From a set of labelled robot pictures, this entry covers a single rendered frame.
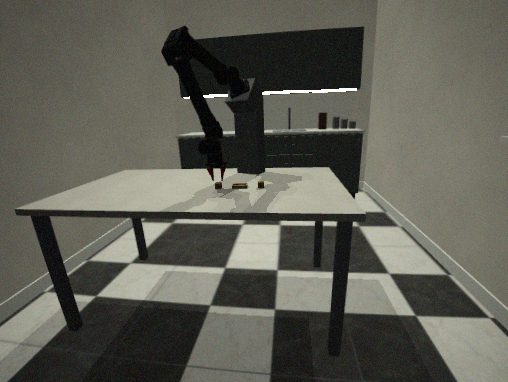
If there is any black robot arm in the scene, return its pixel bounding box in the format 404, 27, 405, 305
162, 26, 250, 167

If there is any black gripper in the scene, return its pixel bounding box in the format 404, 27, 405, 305
205, 161, 227, 181

